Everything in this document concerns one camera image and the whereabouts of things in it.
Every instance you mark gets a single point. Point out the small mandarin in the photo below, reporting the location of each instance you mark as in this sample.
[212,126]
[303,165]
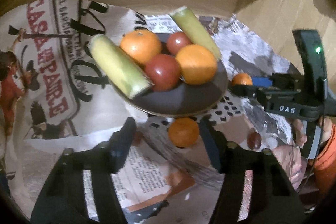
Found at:
[242,79]
[183,132]

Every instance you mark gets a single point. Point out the right hand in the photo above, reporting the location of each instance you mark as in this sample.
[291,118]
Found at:
[300,138]

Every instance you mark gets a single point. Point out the newspaper table cover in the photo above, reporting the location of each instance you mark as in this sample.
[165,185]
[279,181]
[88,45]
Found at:
[131,154]

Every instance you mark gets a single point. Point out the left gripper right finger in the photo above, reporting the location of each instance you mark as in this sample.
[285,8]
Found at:
[215,144]

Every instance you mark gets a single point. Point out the bright red tomato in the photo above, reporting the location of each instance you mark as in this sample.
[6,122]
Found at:
[176,42]

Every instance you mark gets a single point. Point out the large orange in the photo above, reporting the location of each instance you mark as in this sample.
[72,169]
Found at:
[198,64]

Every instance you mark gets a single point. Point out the orange with stem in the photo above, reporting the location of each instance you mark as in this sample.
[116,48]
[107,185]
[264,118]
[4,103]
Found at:
[141,46]

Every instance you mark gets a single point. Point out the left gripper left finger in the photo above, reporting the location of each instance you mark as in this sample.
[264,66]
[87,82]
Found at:
[111,155]

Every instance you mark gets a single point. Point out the dark brown round plate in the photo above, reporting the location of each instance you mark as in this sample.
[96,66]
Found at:
[184,99]

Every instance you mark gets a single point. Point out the small dark grape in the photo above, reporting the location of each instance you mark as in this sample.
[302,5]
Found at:
[254,140]

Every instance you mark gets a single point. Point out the dark red tomato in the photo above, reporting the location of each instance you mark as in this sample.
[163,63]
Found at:
[164,71]

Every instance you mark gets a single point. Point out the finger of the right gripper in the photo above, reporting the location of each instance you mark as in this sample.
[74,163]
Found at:
[262,81]

